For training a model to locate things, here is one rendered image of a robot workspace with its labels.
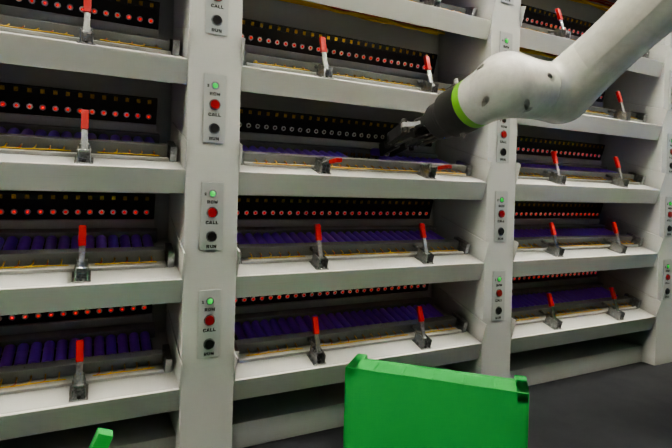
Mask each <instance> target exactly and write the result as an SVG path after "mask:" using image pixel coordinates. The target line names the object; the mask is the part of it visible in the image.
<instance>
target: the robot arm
mask: <svg viewBox="0 0 672 448"><path fill-rule="evenodd" d="M671 32H672V0H618V1H617V2H616V3H615V4H614V5H613V6H612V7H611V8H610V9H609V10H608V11H607V12H606V13H605V14H604V15H603V16H602V17H601V18H600V19H599V20H598V21H597V22H596V23H595V24H593V25H592V26H591V27H590V28H589V29H588V30H587V31H586V32H585V33H584V34H583V35H582V36H581V37H580V38H578V39H577V40H576V41H575V42H574V43H573V44H572V45H571V46H569V47H568V48H567V49H566V50H565V51H564V52H562V53H561V54H560V55H559V56H558V57H556V58H555V59H554V60H553V61H544V60H540V59H537V58H534V57H531V56H528V55H525V54H523V53H519V52H515V51H503V52H499V53H496V54H494V55H492V56H490V57H489V58H487V59H486V60H485V61H484V62H483V63H482V64H481V65H480V66H479V67H478V68H477V69H476V70H475V71H474V72H473V73H472V74H471V75H469V76H468V77H466V78H465V79H463V80H462V81H460V82H458V79H457V78H456V79H453V84H454V85H452V86H450V87H449V88H447V89H446V90H445V91H444V92H442V93H441V94H439V95H438V96H437V98H436V100H435V102H434V103H433V104H431V105H429V106H428V107H427V109H426V111H425V113H424V115H423V116H422V117H419V118H416V119H415V120H414V122H409V121H408V120H407V119H406V118H403V119H401V122H400V123H399V124H398V125H397V126H396V127H394V128H393V129H392V130H391V131H390V132H388V133H387V140H385V141H383V142H382V143H380V144H379V150H380V156H384V155H386V154H388V153H390V155H389V157H393V156H395V155H396V154H398V153H400V152H402V151H404V150H406V149H408V147H409V151H412V150H414V146H416V145H417V147H421V146H424V145H427V144H429V143H432V142H434V141H437V140H440V139H447V138H449V137H451V136H454V137H461V138H462V139H464V138H465V135H466V134H468V133H470V132H472V131H474V130H477V129H479V128H481V127H483V126H485V125H487V124H489V123H492V122H495V121H498V120H502V119H509V118H524V119H534V120H539V121H543V122H547V123H551V124H564V123H568V122H571V121H574V120H576V119H577V118H579V117H580V116H581V115H583V114H584V113H585V112H586V110H587V109H588V108H589V107H590V106H591V105H592V104H593V103H594V102H595V101H596V100H597V99H598V98H599V97H600V96H601V95H602V93H603V92H604V91H605V90H606V89H607V88H608V87H609V86H610V85H611V84H612V83H614V82H615V81H616V80H617V79H618V78H619V77H620V76H621V75H622V74H623V73H624V72H625V71H626V70H627V69H628V68H630V67H631V66H632V65H633V64H634V63H635V62H636V61H637V60H638V59H640V58H641V57H642V56H643V55H644V54H645V53H647V52H648V51H649V50H650V49H651V48H652V47H654V46H655V45H656V44H657V43H658V42H660V41H661V40H662V39H663V38H665V37H666V36H667V35H668V34H670V33H671Z"/></svg>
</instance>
